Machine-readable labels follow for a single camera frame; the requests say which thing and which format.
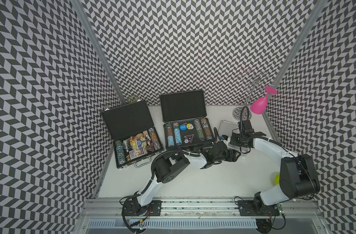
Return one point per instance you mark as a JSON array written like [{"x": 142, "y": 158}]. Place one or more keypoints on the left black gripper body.
[{"x": 227, "y": 156}]

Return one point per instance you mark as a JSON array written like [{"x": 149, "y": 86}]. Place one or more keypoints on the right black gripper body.
[{"x": 237, "y": 140}]

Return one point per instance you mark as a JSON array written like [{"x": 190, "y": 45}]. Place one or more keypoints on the silver aluminium poker case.
[{"x": 228, "y": 128}]

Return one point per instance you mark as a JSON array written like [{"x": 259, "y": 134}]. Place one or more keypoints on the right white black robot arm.
[{"x": 297, "y": 177}]

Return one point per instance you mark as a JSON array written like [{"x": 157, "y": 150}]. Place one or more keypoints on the middle black poker case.
[{"x": 184, "y": 108}]

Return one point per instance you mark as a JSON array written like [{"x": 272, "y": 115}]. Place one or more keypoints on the black poker case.
[
  {"x": 134, "y": 136},
  {"x": 184, "y": 108}
]

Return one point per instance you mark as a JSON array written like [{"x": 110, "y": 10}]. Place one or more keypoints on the left black poker case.
[{"x": 134, "y": 136}]

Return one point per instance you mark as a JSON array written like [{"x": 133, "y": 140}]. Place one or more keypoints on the triangular all in marker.
[{"x": 188, "y": 139}]

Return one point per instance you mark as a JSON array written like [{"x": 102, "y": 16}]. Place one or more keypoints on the pink plastic wine glass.
[{"x": 260, "y": 104}]

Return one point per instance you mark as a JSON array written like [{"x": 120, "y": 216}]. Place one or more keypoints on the yellow white dealer chip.
[{"x": 190, "y": 126}]

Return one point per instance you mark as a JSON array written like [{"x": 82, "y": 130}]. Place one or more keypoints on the blue small blind button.
[{"x": 183, "y": 127}]

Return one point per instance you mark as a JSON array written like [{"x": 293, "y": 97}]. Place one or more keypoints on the yellow-green plastic ball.
[{"x": 276, "y": 179}]

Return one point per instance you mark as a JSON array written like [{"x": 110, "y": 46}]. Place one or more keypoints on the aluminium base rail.
[{"x": 191, "y": 207}]

